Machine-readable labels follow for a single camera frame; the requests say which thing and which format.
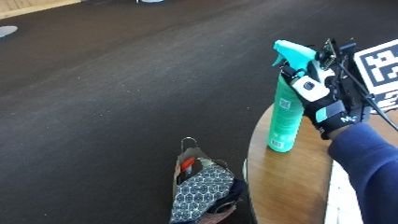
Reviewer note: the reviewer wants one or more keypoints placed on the teal spray bottle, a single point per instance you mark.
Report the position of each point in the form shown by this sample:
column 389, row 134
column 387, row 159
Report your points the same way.
column 287, row 112

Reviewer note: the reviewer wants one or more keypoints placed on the white marker cube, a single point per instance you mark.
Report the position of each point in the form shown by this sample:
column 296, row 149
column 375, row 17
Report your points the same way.
column 380, row 67

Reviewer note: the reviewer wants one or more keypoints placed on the white sheet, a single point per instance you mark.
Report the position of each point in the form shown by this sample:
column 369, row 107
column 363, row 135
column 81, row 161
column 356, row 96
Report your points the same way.
column 343, row 199

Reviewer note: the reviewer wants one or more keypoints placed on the brown paper bag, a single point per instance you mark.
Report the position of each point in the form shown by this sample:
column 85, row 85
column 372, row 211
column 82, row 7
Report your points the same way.
column 187, row 155

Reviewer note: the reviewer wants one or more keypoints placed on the red item in bag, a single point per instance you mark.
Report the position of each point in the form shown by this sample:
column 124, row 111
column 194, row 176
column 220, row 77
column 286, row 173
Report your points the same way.
column 187, row 164

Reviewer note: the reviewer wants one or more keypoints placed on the dark blue cloth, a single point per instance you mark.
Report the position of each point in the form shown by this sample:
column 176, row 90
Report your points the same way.
column 232, row 194

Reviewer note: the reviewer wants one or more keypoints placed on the blue patterned cloth pouch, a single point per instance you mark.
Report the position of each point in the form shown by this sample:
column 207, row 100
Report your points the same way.
column 199, row 193

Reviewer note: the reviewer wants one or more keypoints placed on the white round floor disc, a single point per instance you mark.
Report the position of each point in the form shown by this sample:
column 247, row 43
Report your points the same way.
column 151, row 1
column 6, row 31

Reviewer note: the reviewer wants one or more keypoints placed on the palm camera on glove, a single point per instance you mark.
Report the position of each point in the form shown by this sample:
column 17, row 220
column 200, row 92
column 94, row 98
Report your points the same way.
column 329, row 54

